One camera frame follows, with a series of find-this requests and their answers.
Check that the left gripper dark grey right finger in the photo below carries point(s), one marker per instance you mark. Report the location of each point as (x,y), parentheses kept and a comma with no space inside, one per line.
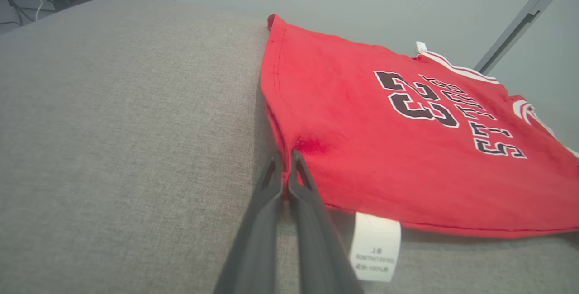
(316,248)

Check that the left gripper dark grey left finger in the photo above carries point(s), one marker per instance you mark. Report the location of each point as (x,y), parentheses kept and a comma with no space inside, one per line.
(258,239)

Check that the red jersey with number 23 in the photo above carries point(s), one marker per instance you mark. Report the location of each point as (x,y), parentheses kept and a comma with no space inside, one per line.
(362,149)

